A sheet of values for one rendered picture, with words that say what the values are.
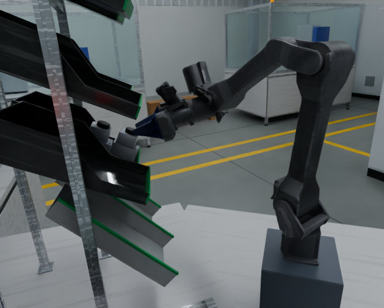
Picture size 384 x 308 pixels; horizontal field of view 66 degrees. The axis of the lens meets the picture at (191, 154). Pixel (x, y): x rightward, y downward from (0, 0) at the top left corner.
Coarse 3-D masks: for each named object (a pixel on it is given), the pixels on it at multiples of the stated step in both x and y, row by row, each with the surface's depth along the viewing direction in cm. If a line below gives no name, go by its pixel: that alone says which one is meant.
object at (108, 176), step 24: (0, 120) 46; (24, 120) 59; (48, 120) 59; (0, 144) 47; (24, 144) 48; (48, 144) 48; (96, 144) 62; (24, 168) 49; (48, 168) 49; (96, 168) 60; (120, 168) 64; (144, 168) 65; (120, 192) 53; (144, 192) 53
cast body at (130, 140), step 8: (128, 128) 72; (120, 136) 71; (128, 136) 71; (136, 136) 72; (112, 144) 72; (120, 144) 72; (128, 144) 72; (112, 152) 72; (120, 152) 72; (128, 152) 72; (136, 152) 72
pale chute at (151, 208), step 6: (120, 198) 82; (132, 204) 84; (138, 204) 85; (150, 204) 85; (156, 204) 86; (138, 210) 84; (144, 210) 86; (150, 210) 86; (156, 210) 86; (150, 216) 86
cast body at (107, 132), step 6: (102, 120) 70; (90, 126) 67; (96, 126) 67; (102, 126) 68; (108, 126) 68; (96, 132) 67; (102, 132) 67; (108, 132) 68; (102, 138) 68; (108, 138) 68; (108, 144) 69; (108, 150) 69
